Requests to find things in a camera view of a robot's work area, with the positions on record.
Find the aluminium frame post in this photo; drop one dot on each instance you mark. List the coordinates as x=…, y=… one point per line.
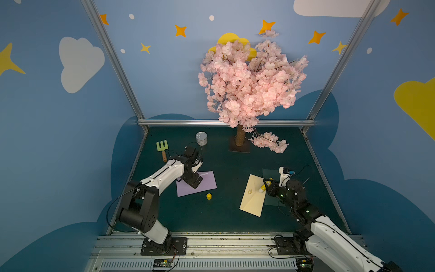
x=98, y=24
x=356, y=37

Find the right aluminium frame post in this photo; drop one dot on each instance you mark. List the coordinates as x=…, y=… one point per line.
x=356, y=37

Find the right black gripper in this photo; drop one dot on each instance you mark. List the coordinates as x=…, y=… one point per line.
x=272, y=185

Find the yellow glue stick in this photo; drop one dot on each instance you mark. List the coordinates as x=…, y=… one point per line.
x=267, y=183

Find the left aluminium frame post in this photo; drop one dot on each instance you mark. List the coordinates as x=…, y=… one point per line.
x=98, y=24

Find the left small circuit board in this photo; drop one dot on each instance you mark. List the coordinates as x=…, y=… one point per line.
x=162, y=264

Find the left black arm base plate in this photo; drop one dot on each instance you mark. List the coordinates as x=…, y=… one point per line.
x=169, y=247

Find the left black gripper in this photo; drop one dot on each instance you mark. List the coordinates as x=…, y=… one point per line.
x=194, y=178

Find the aluminium mounting rail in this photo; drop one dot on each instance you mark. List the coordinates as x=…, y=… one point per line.
x=206, y=251

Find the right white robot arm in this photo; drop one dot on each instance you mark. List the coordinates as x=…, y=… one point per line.
x=320, y=236

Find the fallen pink blossom branch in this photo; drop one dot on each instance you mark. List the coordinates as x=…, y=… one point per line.
x=270, y=141

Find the right small circuit board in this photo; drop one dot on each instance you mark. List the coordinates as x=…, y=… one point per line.
x=304, y=264

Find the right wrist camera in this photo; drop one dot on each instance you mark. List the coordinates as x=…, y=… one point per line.
x=285, y=174

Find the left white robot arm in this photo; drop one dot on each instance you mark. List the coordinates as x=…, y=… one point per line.
x=139, y=204

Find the cream yellow envelope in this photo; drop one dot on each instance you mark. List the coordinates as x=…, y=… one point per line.
x=254, y=196

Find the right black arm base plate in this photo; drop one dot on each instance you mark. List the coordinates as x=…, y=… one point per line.
x=290, y=246

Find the silver tin can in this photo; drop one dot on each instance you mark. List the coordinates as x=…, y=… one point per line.
x=201, y=138

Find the green toy garden rake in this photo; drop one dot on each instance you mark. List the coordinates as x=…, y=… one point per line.
x=162, y=147

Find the small circuit board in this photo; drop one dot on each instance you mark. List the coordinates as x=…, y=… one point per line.
x=162, y=264
x=304, y=264

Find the pink cherry blossom tree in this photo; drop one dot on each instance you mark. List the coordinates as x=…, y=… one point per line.
x=243, y=83

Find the purple envelope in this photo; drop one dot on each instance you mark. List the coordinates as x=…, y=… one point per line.
x=207, y=183

